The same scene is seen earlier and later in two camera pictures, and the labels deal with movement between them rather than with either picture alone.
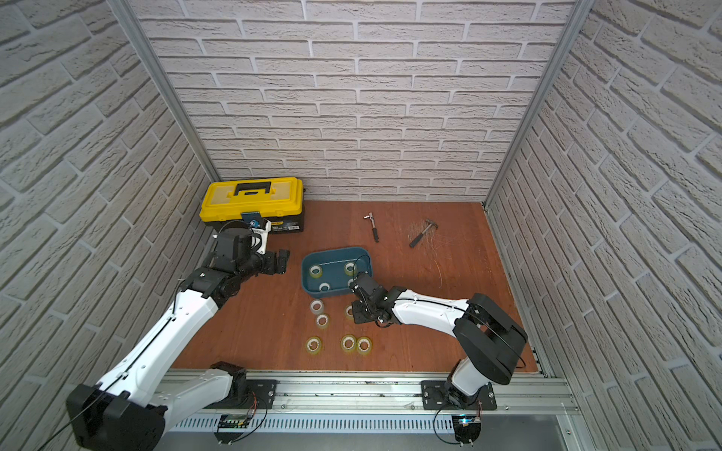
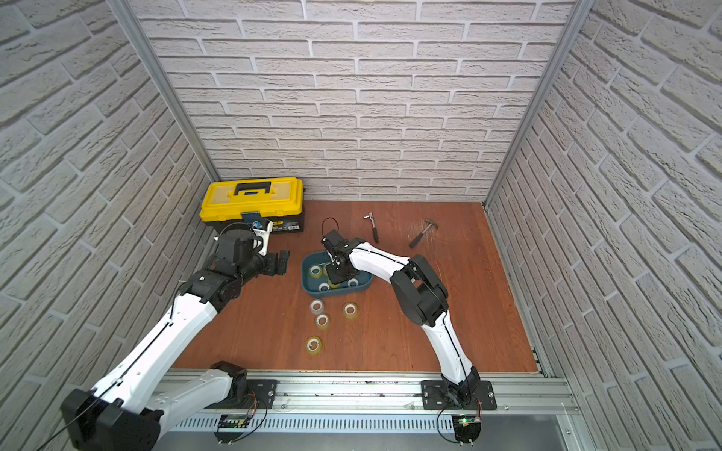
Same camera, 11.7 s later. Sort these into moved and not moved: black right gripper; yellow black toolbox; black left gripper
Moved: black right gripper
Not moved: yellow black toolbox; black left gripper
